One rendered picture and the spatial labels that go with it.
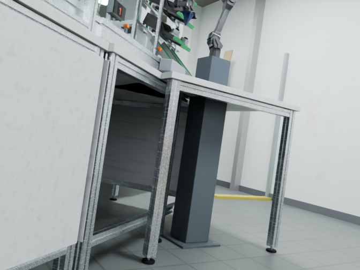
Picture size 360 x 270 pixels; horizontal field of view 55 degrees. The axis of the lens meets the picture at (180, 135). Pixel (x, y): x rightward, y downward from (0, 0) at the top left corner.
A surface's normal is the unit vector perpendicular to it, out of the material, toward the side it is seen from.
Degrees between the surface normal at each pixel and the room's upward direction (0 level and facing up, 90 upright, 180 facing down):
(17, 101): 90
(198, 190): 90
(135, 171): 90
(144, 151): 90
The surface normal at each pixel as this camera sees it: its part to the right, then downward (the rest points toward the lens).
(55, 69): 0.93, 0.13
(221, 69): 0.55, 0.06
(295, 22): -0.82, -0.13
